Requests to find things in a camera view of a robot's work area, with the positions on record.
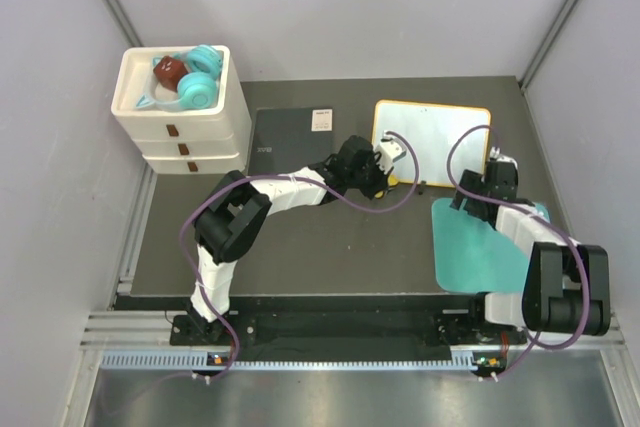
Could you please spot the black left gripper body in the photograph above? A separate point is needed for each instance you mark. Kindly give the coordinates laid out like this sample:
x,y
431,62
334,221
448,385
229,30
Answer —
x,y
368,179

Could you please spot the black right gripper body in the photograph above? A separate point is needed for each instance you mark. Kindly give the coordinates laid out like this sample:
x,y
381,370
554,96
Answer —
x,y
473,182

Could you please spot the yellow framed whiteboard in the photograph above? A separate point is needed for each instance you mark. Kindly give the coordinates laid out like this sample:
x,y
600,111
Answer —
x,y
436,133

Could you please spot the yellow heart eraser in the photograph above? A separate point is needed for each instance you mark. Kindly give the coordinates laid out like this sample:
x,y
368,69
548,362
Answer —
x,y
392,184

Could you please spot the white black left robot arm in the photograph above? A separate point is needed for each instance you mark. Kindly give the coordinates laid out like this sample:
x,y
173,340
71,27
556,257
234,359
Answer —
x,y
227,228

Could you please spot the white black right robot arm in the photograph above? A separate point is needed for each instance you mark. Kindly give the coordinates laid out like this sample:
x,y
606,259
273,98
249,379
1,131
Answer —
x,y
566,289

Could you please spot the dark grey notebook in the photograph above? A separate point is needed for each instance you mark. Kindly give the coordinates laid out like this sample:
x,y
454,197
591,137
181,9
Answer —
x,y
285,140

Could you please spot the teal cutting mat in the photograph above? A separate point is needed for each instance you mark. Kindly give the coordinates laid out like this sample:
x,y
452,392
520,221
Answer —
x,y
471,257

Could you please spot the white three drawer box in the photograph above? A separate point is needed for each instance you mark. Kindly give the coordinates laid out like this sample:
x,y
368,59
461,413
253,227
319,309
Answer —
x,y
209,141

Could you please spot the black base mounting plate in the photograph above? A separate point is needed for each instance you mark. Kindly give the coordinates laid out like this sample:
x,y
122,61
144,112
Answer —
x,y
423,326

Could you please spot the teal cat ear headphones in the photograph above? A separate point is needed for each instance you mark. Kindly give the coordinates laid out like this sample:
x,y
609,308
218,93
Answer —
x,y
198,90

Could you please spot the brown cube toy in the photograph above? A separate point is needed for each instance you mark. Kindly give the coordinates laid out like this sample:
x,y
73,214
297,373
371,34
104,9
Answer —
x,y
169,71

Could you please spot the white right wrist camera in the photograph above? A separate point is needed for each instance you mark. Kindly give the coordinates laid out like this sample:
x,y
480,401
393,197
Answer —
x,y
496,155

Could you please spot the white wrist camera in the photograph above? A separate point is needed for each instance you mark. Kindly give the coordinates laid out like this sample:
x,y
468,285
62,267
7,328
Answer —
x,y
388,151
496,155

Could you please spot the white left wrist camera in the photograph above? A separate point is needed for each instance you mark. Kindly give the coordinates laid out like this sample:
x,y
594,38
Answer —
x,y
388,151

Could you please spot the grey slotted cable duct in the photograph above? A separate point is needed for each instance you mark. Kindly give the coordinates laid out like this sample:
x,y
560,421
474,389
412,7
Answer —
x,y
209,361

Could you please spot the aluminium frame rail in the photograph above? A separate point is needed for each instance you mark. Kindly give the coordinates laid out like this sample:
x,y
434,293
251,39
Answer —
x,y
126,329

